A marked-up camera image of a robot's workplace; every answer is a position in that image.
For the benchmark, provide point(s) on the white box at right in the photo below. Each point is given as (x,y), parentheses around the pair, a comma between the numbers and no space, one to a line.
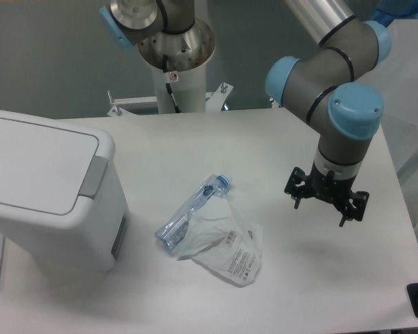
(396,78)

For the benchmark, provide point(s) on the white pedestal base bracket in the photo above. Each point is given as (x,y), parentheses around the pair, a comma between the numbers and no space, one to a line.
(213,102)

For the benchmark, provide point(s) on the clear printed plastic bag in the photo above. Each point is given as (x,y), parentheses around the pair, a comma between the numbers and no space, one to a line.
(222,240)

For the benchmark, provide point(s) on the crushed clear plastic bottle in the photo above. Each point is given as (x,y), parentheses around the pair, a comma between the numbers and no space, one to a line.
(175,229)

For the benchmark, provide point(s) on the white push-lid trash can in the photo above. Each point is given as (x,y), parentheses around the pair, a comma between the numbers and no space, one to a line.
(60,195)

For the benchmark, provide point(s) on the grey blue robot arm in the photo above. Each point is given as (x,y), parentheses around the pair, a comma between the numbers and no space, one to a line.
(323,91)

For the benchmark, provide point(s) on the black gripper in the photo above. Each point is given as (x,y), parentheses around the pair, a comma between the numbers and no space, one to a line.
(330,183)

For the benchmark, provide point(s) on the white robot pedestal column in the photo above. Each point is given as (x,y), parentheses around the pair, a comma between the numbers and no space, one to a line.
(184,83)

